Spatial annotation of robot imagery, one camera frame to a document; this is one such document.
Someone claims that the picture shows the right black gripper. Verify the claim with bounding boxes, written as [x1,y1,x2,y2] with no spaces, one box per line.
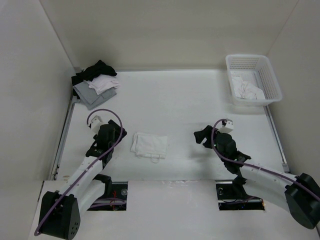
[193,125,227,162]

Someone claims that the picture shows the white tank top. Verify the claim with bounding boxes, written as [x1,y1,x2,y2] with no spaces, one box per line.
[130,132,168,164]

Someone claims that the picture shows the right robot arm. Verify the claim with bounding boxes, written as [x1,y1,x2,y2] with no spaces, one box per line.
[193,119,320,230]

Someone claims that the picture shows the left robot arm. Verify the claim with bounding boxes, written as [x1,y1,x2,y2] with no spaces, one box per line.
[34,116,127,240]

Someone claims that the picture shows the grey folded tank top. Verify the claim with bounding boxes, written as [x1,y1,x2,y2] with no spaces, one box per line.
[73,81,117,110]

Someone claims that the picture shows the white tank tops in basket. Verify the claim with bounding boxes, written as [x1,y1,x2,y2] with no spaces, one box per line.
[230,71,265,100]

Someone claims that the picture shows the black folded tank top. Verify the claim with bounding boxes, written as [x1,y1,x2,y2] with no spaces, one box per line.
[71,60,117,86]

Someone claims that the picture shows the white plastic basket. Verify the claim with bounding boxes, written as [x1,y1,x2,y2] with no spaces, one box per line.
[225,54,283,107]

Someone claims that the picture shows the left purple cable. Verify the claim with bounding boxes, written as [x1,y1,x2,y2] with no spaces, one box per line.
[33,108,125,237]

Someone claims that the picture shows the purple cable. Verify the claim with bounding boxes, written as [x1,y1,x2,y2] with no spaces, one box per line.
[33,108,125,237]
[210,119,320,202]

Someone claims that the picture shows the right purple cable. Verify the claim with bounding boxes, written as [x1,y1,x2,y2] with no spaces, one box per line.
[210,119,320,202]

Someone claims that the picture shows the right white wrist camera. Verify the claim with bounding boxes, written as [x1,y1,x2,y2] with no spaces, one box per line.
[218,119,234,134]

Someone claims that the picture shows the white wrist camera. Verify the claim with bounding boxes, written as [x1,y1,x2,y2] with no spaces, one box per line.
[88,115,105,135]
[218,119,234,134]

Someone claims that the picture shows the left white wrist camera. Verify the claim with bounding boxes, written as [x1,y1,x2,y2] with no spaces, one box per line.
[88,115,105,135]

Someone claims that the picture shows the metal table frame rail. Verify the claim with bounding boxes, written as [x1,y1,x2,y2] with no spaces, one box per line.
[45,85,74,180]

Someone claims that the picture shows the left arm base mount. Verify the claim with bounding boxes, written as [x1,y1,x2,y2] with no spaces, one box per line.
[88,174,128,212]

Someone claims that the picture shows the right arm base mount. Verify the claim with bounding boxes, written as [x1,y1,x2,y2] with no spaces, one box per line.
[215,176,265,211]

